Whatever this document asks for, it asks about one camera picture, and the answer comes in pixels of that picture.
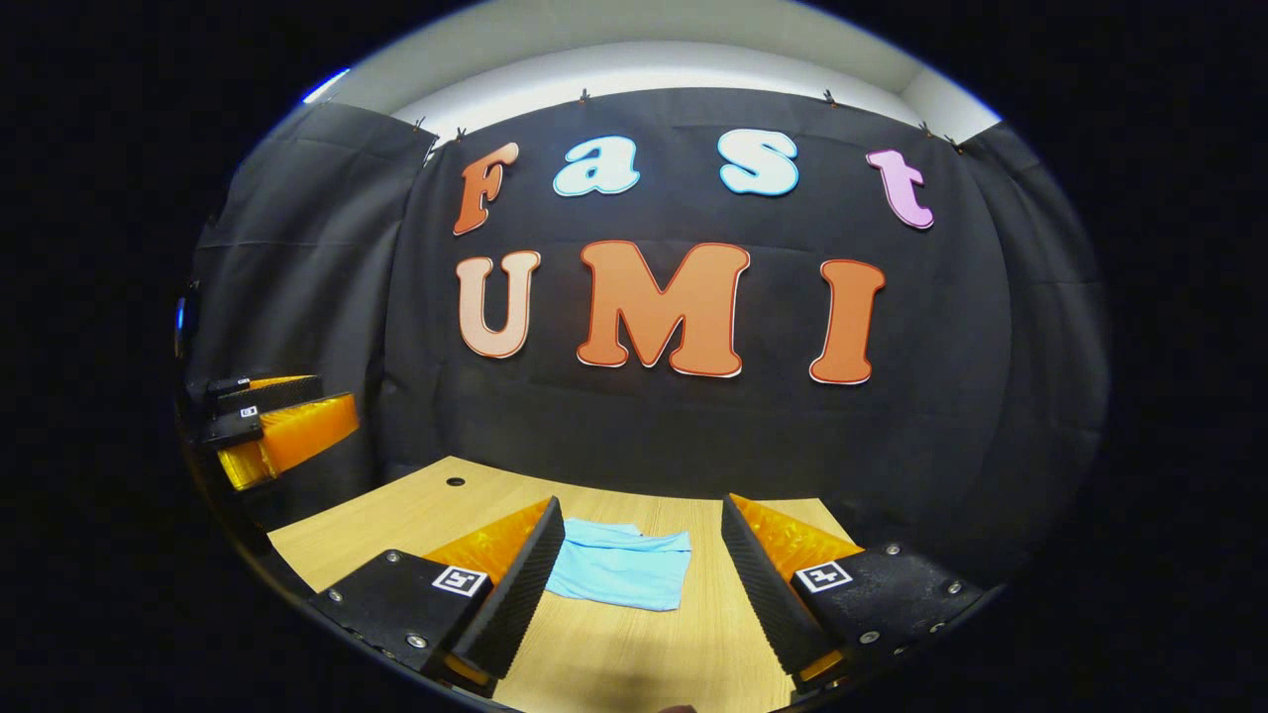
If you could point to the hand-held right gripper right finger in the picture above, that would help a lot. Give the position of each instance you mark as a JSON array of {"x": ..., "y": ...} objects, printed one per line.
[{"x": 773, "y": 604}]

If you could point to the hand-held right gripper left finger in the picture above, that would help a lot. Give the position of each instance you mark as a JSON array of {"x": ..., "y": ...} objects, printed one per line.
[{"x": 510, "y": 594}]

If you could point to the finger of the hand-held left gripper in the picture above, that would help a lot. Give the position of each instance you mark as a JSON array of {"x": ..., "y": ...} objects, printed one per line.
[
  {"x": 307, "y": 431},
  {"x": 277, "y": 393}
]

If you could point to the light blue T-shirt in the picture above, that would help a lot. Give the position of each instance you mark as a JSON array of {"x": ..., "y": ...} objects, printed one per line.
[{"x": 624, "y": 574}]

